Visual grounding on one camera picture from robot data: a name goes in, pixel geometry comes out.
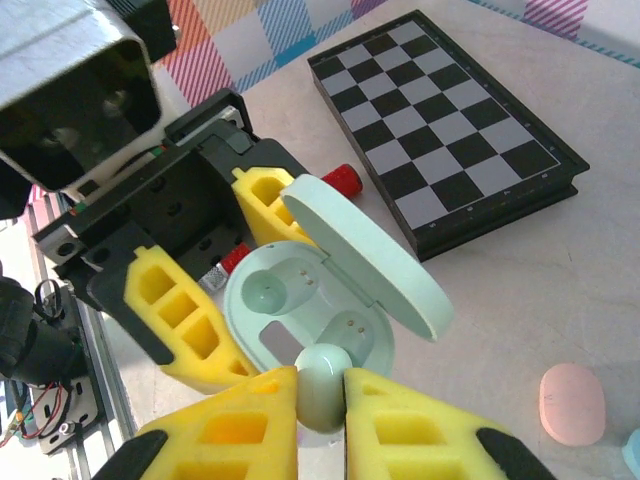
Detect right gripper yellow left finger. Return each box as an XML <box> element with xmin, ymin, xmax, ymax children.
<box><xmin>92</xmin><ymin>365</ymin><xmax>300</xmax><ymax>480</ymax></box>

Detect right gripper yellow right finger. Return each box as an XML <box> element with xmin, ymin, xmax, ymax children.
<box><xmin>343</xmin><ymin>368</ymin><xmax>559</xmax><ymax>480</ymax></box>

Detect mint green wireless earbud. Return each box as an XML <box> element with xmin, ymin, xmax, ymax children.
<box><xmin>294</xmin><ymin>343</ymin><xmax>354</xmax><ymax>434</ymax></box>

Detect mint green earbud charging case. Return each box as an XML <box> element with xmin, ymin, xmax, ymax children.
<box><xmin>222</xmin><ymin>172</ymin><xmax>456</xmax><ymax>379</ymax></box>

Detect pink earbud charging case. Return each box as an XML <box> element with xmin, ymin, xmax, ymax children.
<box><xmin>538</xmin><ymin>363</ymin><xmax>607</xmax><ymax>447</ymax></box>

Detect blue earbud charging case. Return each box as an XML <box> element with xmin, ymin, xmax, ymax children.
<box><xmin>621</xmin><ymin>428</ymin><xmax>640</xmax><ymax>474</ymax></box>

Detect black grey folding chessboard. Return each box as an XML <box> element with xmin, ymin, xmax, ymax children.
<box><xmin>306</xmin><ymin>8</ymin><xmax>591</xmax><ymax>264</ymax></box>

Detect aluminium mounting rail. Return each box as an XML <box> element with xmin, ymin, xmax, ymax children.
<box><xmin>19</xmin><ymin>189</ymin><xmax>141</xmax><ymax>456</ymax></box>

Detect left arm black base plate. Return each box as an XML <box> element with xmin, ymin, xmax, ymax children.
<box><xmin>0</xmin><ymin>369</ymin><xmax>104</xmax><ymax>456</ymax></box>

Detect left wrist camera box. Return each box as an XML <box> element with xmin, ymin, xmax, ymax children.
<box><xmin>0</xmin><ymin>0</ymin><xmax>179</xmax><ymax>194</ymax></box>

